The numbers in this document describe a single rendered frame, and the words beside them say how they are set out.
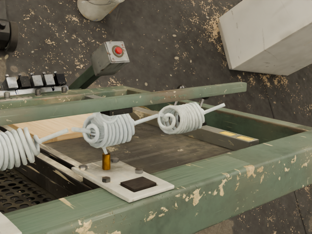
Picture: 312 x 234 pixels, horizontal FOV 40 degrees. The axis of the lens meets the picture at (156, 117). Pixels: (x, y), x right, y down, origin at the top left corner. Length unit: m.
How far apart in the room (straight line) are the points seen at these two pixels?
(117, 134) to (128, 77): 2.60
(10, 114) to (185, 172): 0.37
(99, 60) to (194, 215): 1.51
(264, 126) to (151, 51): 2.20
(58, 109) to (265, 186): 0.50
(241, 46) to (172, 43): 0.67
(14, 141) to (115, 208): 0.19
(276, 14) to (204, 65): 0.77
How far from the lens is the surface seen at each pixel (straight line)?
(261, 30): 3.96
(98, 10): 3.33
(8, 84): 2.05
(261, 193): 0.96
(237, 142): 1.33
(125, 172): 0.81
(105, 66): 2.17
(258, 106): 4.31
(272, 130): 1.55
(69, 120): 1.63
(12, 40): 2.87
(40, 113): 0.66
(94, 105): 0.70
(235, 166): 0.89
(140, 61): 3.51
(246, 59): 4.03
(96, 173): 0.81
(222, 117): 1.68
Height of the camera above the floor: 2.55
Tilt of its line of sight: 49 degrees down
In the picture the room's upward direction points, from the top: 60 degrees clockwise
